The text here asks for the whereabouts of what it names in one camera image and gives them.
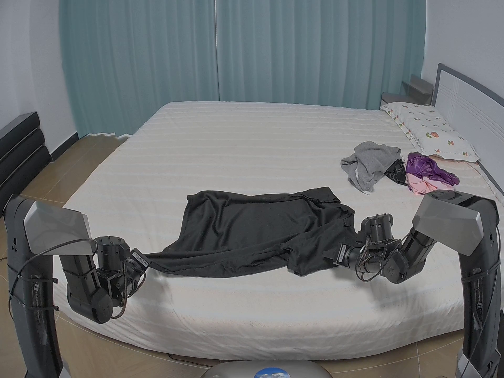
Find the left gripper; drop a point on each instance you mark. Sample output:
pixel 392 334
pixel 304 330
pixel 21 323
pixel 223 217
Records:
pixel 134 268

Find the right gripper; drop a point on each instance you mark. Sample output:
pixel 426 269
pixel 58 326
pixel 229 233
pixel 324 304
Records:
pixel 350 257

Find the black T-shirt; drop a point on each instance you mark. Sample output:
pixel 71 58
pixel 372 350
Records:
pixel 244 230

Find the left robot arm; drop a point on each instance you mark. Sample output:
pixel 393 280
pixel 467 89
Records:
pixel 51 226

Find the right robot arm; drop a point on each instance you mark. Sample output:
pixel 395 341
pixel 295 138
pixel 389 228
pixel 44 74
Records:
pixel 449 223

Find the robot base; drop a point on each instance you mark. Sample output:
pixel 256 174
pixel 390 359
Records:
pixel 236 370

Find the bed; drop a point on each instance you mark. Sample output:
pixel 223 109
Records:
pixel 236 152

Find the black shiny garment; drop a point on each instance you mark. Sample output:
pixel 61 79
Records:
pixel 397 171

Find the pink garment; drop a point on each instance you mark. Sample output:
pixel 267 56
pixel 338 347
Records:
pixel 419 187

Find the grey garment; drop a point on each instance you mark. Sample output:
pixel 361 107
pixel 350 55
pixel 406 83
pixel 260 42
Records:
pixel 370 160

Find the purple garment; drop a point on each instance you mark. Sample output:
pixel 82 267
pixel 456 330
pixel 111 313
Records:
pixel 423 167

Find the white printed pillow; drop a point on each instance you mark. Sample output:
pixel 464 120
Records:
pixel 429 128

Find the black chest of drawers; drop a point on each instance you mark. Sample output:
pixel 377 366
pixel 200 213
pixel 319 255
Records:
pixel 23 152

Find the grey bedside table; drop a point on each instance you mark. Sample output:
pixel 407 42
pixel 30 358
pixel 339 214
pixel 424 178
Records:
pixel 417 89

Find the blue-green curtain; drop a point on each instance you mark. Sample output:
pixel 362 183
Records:
pixel 315 34
pixel 137 53

